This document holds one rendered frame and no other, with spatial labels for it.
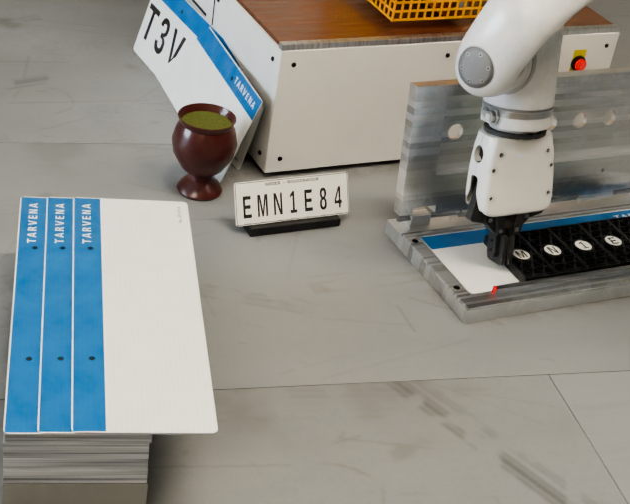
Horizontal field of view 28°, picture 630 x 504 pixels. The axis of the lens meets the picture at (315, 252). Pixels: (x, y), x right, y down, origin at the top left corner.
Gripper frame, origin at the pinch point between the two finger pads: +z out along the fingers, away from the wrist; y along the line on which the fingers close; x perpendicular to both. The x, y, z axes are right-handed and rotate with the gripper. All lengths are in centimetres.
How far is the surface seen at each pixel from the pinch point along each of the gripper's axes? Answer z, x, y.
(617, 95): -15.2, 10.0, 23.5
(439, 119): -14.2, 8.9, -5.0
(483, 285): 3.4, -3.1, -4.1
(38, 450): 3, -23, -64
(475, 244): 1.7, 5.2, -0.2
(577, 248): 1.6, -0.2, 11.9
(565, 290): 4.0, -6.7, 5.6
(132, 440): 2, -25, -56
